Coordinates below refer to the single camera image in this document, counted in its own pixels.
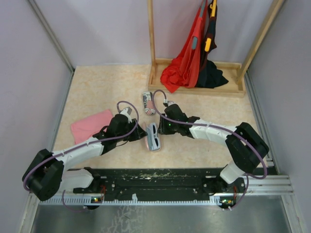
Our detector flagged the purple cable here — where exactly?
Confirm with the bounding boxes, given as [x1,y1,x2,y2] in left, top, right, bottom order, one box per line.
[152,89,268,211]
[23,100,140,212]

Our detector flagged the pink folded cloth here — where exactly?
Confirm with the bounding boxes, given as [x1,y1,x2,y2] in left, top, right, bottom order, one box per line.
[70,109,113,144]

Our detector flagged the wooden clothes rack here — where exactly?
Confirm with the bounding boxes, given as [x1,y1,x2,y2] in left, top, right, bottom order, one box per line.
[147,0,284,97]

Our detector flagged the white cable duct strip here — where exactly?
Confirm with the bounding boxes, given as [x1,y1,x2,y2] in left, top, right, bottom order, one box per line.
[40,195,235,206]

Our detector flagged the white frame sunglasses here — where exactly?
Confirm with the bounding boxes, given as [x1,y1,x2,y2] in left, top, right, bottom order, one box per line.
[147,122,161,151]

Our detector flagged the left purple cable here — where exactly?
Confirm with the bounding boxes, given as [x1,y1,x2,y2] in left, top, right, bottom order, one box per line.
[23,100,140,212]

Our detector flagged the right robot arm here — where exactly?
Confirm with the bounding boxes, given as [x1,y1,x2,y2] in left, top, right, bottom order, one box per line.
[158,102,269,192]

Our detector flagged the dark hanging garment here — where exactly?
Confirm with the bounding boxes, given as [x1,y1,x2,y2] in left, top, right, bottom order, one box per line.
[195,0,229,89]

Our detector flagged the red hanging garment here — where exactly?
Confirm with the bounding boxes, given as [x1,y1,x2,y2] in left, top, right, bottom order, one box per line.
[160,0,208,93]

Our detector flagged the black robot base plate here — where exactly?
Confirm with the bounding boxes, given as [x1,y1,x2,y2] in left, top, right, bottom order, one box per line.
[68,166,277,201]

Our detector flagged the flag print glasses case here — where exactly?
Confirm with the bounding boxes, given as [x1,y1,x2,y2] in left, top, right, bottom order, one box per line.
[142,91,156,116]

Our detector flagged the pink glasses case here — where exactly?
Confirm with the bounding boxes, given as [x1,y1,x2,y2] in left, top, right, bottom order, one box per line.
[143,121,163,152]

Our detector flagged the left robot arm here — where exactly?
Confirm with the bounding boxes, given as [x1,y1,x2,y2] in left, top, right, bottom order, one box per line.
[22,114,147,201]

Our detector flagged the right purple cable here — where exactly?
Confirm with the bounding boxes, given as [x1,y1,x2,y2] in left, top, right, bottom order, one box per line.
[152,89,268,211]

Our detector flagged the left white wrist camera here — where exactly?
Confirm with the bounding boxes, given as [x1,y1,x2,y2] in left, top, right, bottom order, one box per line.
[119,107,132,122]

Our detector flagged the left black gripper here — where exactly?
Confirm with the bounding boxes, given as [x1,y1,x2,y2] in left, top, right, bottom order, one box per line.
[116,118,148,142]

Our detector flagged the yellow clothes hanger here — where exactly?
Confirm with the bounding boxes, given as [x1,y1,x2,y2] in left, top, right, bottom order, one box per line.
[205,0,217,53]

